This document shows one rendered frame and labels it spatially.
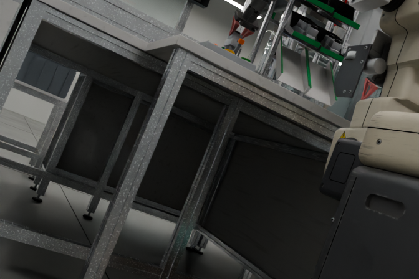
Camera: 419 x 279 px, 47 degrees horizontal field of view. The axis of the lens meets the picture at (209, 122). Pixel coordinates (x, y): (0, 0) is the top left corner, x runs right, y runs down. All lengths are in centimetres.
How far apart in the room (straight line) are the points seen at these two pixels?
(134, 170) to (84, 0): 62
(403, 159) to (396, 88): 43
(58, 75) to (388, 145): 293
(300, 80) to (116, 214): 107
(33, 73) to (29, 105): 866
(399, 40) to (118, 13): 87
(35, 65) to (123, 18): 204
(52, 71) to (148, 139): 241
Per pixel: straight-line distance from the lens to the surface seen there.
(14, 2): 156
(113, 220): 130
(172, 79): 129
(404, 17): 137
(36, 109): 1229
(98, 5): 164
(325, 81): 221
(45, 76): 363
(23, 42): 154
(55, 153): 295
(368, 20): 323
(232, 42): 194
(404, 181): 94
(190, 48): 129
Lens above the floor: 57
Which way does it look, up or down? 5 degrees up
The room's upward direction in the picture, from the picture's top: 22 degrees clockwise
